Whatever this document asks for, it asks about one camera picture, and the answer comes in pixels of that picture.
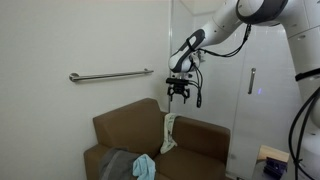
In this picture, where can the brown armchair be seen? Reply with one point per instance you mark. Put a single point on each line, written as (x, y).
(200, 154)

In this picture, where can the blue towel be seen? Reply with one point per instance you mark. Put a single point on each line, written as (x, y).
(144, 168)

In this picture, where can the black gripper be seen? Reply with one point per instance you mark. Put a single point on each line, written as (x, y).
(178, 89)

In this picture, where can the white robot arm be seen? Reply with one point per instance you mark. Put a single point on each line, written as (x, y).
(299, 18)

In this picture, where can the metal towel bar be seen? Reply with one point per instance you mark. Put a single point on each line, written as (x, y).
(74, 77)

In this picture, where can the metal shower door handle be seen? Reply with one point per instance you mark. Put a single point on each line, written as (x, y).
(252, 77)

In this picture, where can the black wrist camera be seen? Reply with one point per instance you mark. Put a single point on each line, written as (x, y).
(176, 81)

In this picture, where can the white towel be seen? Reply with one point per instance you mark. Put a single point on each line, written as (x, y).
(168, 141)

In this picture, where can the grey towel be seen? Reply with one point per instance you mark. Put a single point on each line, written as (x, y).
(116, 164)

